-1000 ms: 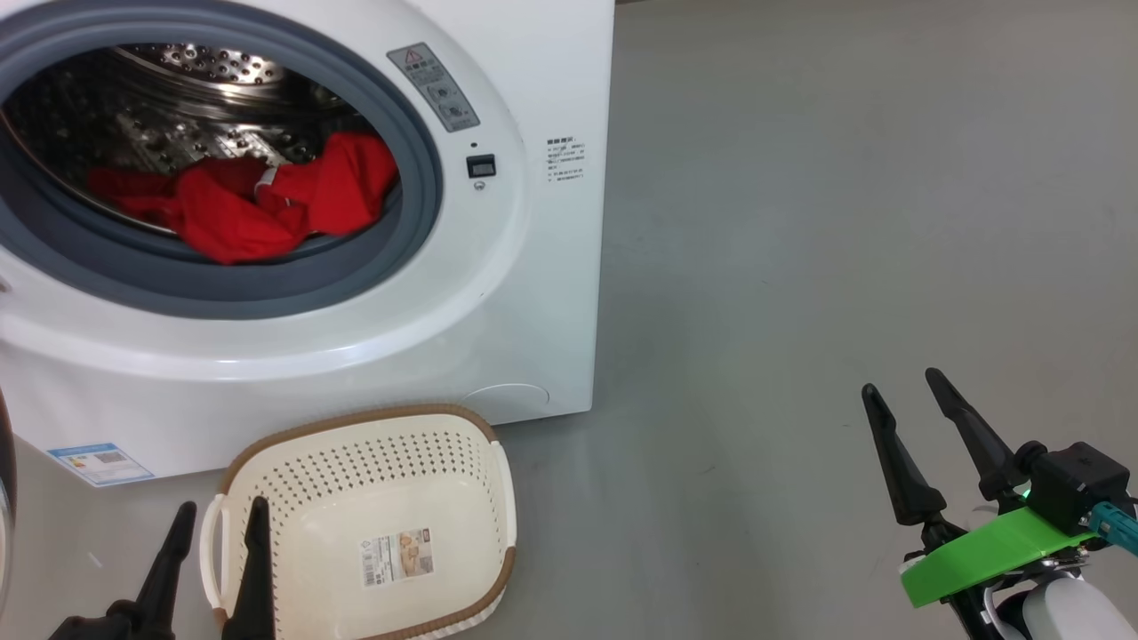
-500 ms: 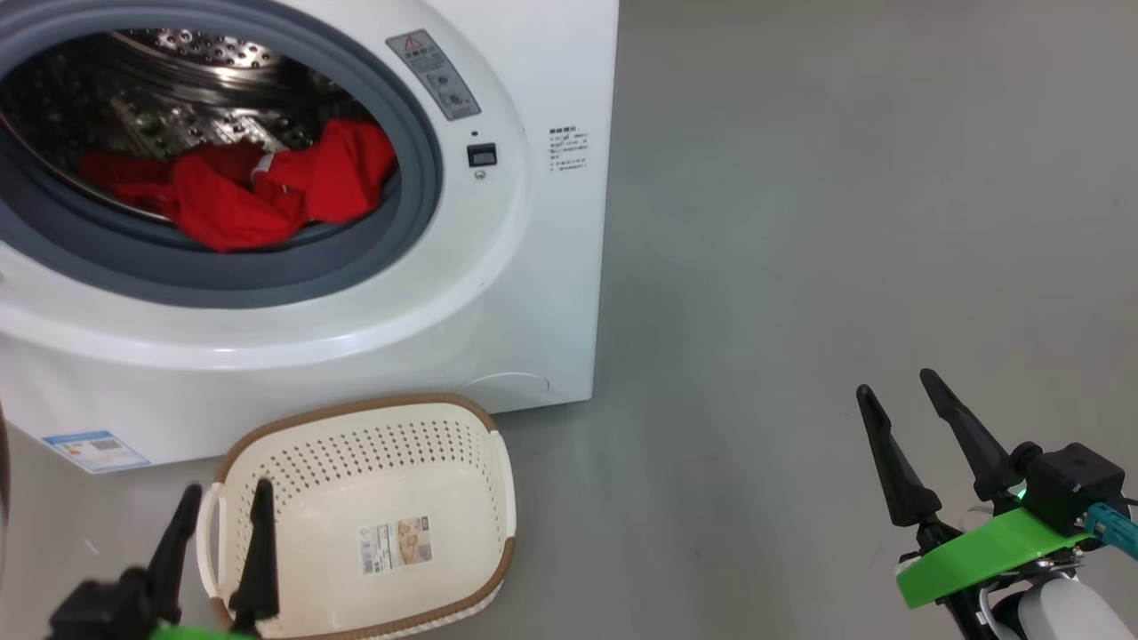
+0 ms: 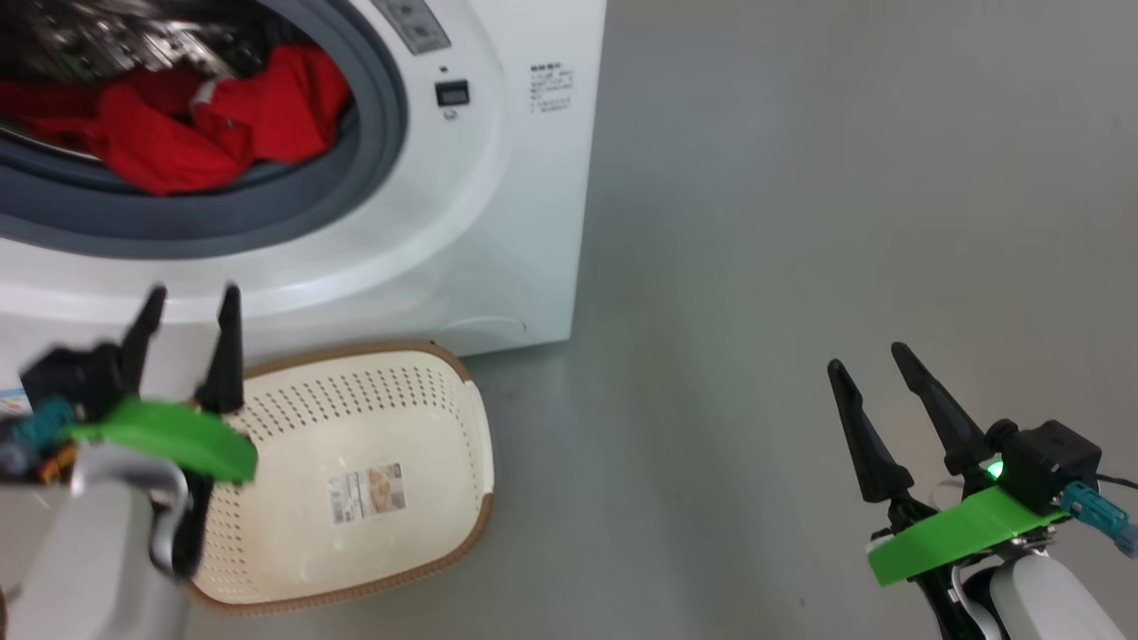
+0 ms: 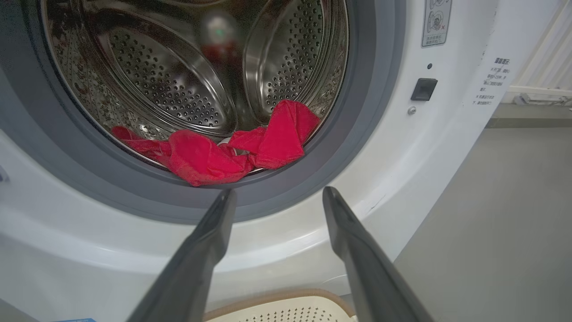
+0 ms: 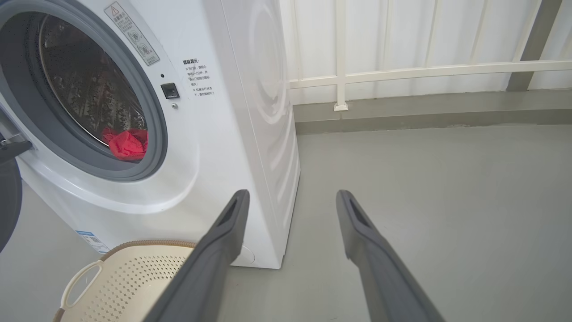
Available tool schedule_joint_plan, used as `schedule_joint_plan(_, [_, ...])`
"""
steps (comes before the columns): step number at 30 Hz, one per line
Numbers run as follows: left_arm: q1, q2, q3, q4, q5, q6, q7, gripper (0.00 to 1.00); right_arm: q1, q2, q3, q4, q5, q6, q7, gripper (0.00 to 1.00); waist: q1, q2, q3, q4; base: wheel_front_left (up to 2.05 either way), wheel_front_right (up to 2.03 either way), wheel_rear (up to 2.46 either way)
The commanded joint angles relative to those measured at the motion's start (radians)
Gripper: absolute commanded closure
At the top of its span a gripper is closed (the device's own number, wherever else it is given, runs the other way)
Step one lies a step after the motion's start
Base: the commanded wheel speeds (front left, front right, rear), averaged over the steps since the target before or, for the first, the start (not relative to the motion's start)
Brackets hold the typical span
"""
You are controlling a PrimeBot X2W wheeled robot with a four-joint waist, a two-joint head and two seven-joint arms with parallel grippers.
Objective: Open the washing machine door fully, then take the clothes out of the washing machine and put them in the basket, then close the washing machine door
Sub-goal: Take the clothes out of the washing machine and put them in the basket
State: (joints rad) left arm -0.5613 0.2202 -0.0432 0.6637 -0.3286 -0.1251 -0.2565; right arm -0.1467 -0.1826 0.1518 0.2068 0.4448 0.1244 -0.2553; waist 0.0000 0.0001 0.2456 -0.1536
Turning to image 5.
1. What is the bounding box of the printed instruction text label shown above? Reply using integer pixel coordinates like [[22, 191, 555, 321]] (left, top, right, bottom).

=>
[[182, 58, 215, 97]]

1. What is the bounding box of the white metal railing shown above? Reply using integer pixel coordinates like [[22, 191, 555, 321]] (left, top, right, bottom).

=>
[[288, 0, 572, 111]]

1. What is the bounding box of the round dark glass washer door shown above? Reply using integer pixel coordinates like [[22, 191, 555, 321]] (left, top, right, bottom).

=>
[[0, 107, 34, 253]]

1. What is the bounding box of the stainless steel washing machine drum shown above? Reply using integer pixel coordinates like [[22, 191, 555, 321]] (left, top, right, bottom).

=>
[[25, 13, 148, 148]]

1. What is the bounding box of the red cloth garment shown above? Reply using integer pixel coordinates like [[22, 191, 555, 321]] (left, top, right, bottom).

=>
[[101, 127, 149, 161]]

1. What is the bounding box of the white front-load washing machine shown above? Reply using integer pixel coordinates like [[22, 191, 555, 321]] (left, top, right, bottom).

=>
[[0, 0, 301, 270]]

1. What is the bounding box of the white warning label sticker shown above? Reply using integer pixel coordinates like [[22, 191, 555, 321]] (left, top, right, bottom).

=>
[[105, 1, 160, 66]]

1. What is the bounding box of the blue energy label sticker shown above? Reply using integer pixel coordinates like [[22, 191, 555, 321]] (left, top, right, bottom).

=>
[[75, 230, 110, 254]]

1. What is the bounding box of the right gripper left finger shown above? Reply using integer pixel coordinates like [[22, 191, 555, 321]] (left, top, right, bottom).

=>
[[143, 189, 251, 322]]

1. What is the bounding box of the round white filter cover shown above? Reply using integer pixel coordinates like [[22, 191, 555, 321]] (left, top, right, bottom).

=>
[[230, 244, 256, 265]]

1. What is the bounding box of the cream laundry basket brown rim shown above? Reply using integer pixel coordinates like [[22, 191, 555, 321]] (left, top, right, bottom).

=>
[[54, 240, 197, 322]]

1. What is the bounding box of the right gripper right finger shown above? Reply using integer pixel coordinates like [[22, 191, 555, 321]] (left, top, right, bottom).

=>
[[336, 190, 445, 322]]

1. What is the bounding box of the grey metal post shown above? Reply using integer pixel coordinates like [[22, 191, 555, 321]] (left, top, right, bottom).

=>
[[506, 0, 564, 92]]

